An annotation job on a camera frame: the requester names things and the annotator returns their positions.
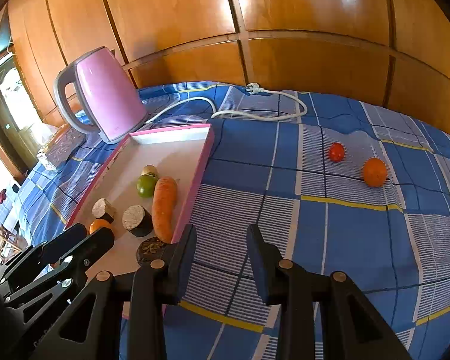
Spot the red tomato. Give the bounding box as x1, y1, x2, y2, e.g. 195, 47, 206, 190
328, 142, 345, 163

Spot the orange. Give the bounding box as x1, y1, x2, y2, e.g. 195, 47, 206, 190
88, 219, 112, 234

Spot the white power cord with plug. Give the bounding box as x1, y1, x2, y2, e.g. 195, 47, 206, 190
143, 82, 309, 125

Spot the blue plaid tablecloth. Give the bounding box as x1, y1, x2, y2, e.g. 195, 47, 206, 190
0, 80, 450, 360

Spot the small yellow fruit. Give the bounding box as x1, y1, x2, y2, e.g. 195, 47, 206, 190
141, 165, 159, 178

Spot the pink electric kettle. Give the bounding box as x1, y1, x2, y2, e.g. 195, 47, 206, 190
53, 46, 148, 144

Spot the small dark radish piece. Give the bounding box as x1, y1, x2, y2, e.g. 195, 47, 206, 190
91, 197, 116, 224

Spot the orange carrot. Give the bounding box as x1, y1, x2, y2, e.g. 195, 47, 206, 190
152, 176, 178, 244

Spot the green tomato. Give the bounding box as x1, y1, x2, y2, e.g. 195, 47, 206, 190
136, 174, 158, 198

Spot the dark round radish top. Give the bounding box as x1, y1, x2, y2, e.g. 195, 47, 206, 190
136, 236, 167, 267

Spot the wooden door frame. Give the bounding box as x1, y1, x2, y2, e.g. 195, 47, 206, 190
0, 22, 46, 185

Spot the silver ornate tissue box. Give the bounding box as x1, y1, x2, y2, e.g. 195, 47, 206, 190
37, 124, 86, 172

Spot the pink rimmed tray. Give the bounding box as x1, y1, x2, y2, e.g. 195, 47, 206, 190
68, 124, 215, 280

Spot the dark cylindrical radish piece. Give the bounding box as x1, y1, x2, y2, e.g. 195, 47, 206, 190
122, 205, 153, 237

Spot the orange tangerine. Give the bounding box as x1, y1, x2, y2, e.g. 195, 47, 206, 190
362, 158, 387, 188

